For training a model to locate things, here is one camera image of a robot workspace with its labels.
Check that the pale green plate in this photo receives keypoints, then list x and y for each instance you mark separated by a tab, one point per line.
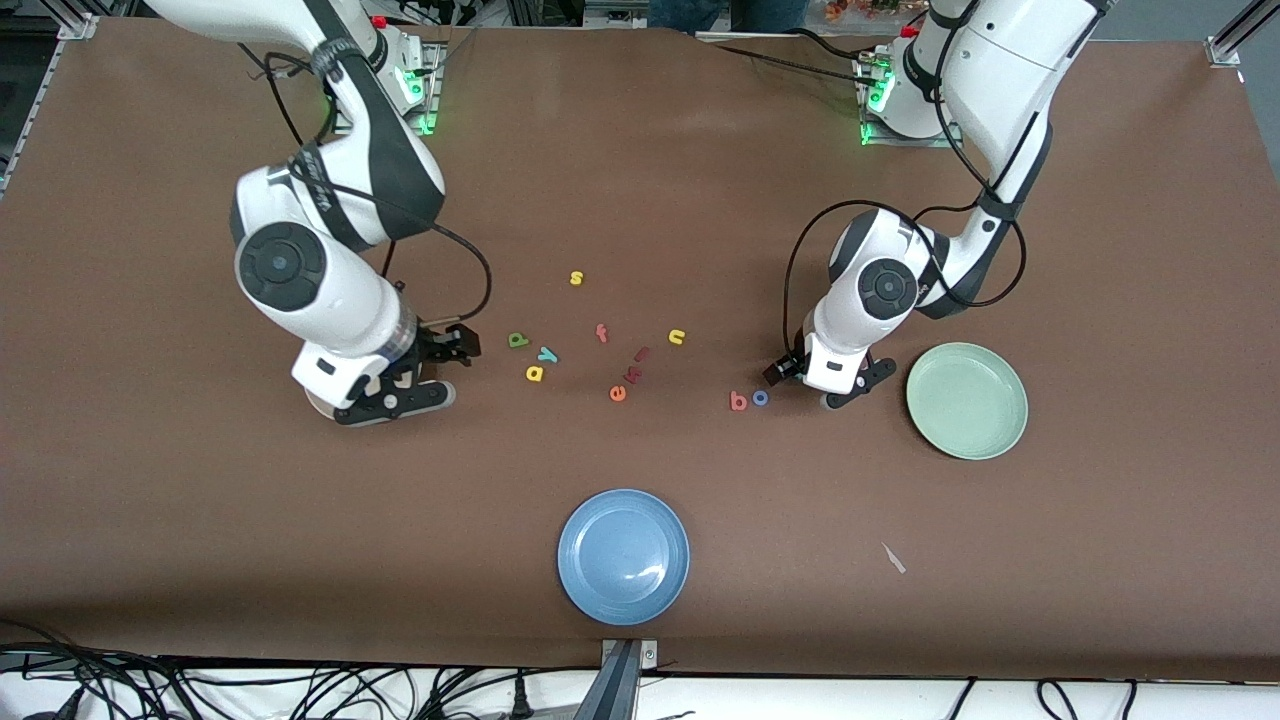
970	405

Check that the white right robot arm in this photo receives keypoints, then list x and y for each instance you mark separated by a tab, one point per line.
330	300

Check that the aluminium frame rail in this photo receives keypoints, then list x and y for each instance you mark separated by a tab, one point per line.
30	110

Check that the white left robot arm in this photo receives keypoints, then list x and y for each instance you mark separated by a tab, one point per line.
880	290

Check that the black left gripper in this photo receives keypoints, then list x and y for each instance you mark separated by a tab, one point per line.
779	371

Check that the brown table cover sheet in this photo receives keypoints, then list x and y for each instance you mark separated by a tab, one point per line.
200	520

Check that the person in blue jeans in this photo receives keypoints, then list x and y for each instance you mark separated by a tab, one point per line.
720	12

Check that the black power plug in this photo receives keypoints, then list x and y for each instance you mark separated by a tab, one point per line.
520	700

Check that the orange background clutter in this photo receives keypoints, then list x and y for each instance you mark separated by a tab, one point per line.
850	10

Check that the beige brown plate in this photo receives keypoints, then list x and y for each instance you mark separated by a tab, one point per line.
318	404

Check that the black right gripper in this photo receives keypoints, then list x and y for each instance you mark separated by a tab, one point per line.
436	346

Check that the aluminium profile with bracket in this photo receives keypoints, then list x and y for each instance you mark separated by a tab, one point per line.
620	690

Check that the blue plate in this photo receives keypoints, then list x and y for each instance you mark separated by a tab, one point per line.
620	550

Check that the white tape scrap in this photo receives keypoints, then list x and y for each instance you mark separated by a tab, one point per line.
893	557

